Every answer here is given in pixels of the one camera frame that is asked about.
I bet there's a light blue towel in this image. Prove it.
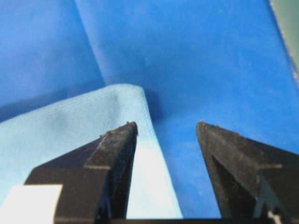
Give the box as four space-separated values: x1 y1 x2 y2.
0 84 182 219

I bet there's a dark blue table cloth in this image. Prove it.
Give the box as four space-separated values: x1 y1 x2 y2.
0 0 299 218

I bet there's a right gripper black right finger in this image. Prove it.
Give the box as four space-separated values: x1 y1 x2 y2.
196 121 299 224

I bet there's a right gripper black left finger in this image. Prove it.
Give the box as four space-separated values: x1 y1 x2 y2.
25 122 138 224

